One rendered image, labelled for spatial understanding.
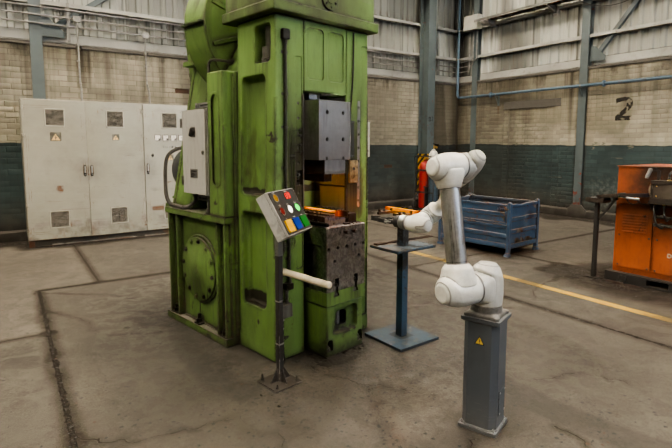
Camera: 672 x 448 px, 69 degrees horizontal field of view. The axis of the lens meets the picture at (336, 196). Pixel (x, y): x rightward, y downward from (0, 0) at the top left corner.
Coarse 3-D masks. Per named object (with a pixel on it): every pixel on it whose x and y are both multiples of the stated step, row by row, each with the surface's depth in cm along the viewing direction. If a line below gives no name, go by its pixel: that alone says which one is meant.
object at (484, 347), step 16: (480, 320) 246; (464, 336) 256; (480, 336) 247; (496, 336) 244; (464, 352) 256; (480, 352) 248; (496, 352) 245; (464, 368) 256; (480, 368) 249; (496, 368) 246; (464, 384) 257; (480, 384) 250; (496, 384) 247; (464, 400) 257; (480, 400) 250; (496, 400) 248; (464, 416) 257; (480, 416) 251; (496, 416) 249; (480, 432) 251; (496, 432) 249
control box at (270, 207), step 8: (272, 192) 282; (280, 192) 291; (288, 192) 299; (256, 200) 279; (264, 200) 277; (272, 200) 278; (280, 200) 286; (288, 200) 294; (296, 200) 304; (264, 208) 277; (272, 208) 275; (296, 208) 298; (272, 216) 276; (280, 216) 276; (288, 216) 284; (296, 216) 293; (272, 224) 276; (280, 224) 275; (280, 232) 275; (288, 232) 275; (296, 232) 283; (280, 240) 276
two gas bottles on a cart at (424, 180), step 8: (432, 152) 1044; (424, 160) 1071; (424, 168) 1064; (424, 176) 1066; (424, 184) 1067; (432, 184) 1049; (424, 192) 1061; (432, 192) 1041; (416, 200) 1094; (424, 200) 1064; (432, 200) 1042; (416, 208) 1089
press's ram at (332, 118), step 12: (312, 108) 326; (324, 108) 325; (336, 108) 333; (348, 108) 341; (312, 120) 327; (324, 120) 326; (336, 120) 333; (348, 120) 342; (312, 132) 328; (324, 132) 326; (336, 132) 334; (348, 132) 342; (312, 144) 328; (324, 144) 327; (336, 144) 335; (348, 144) 343; (312, 156) 329; (324, 156) 328; (336, 156) 336; (348, 156) 344
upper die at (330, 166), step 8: (304, 160) 343; (312, 160) 337; (320, 160) 331; (328, 160) 331; (336, 160) 336; (344, 160) 342; (304, 168) 344; (312, 168) 338; (320, 168) 332; (328, 168) 332; (336, 168) 337; (344, 168) 342
